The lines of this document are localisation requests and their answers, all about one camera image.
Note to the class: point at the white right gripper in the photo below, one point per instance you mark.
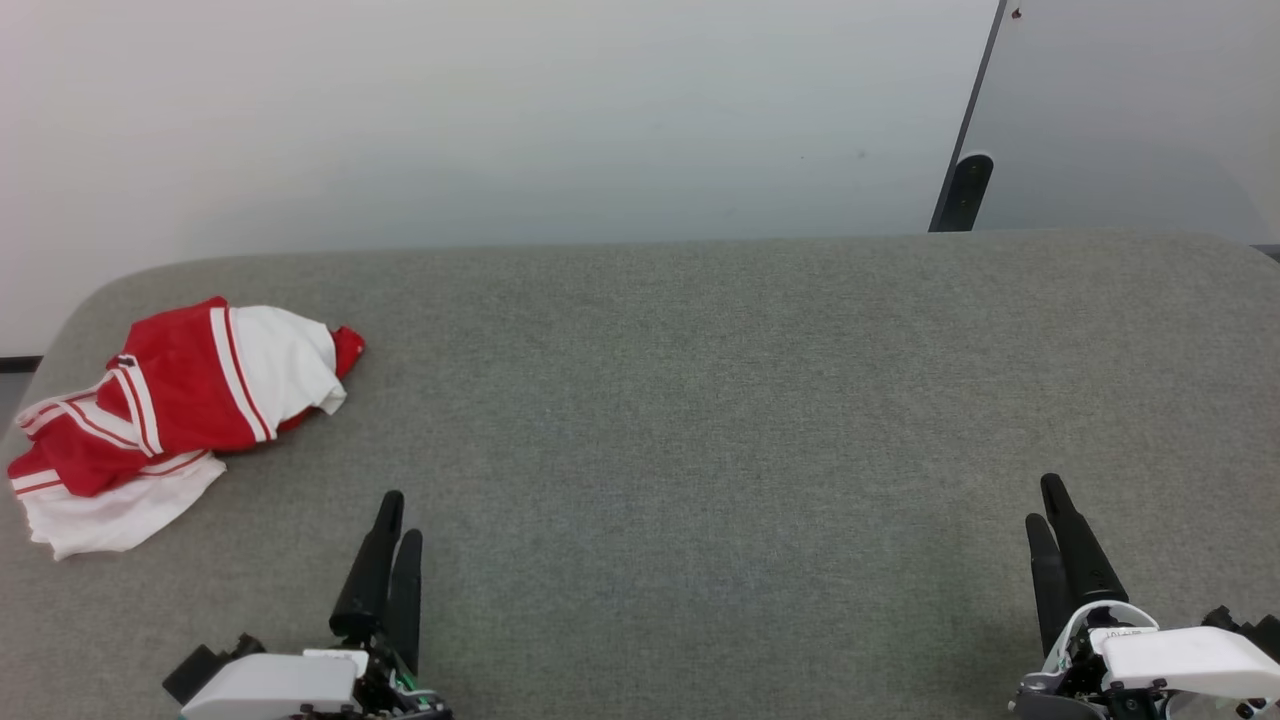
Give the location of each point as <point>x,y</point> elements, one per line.
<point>1180,660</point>

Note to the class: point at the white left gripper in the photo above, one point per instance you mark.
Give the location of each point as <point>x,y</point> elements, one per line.
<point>270,690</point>

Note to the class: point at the red and white basketball jersey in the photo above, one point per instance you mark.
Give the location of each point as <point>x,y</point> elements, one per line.
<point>180,380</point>

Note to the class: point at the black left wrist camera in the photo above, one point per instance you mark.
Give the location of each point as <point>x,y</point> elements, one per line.
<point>205,670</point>

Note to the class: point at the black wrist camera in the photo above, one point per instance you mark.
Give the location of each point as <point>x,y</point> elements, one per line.
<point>205,670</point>
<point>1262,632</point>

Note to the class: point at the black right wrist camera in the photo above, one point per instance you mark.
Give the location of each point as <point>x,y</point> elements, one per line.
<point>1262,632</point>

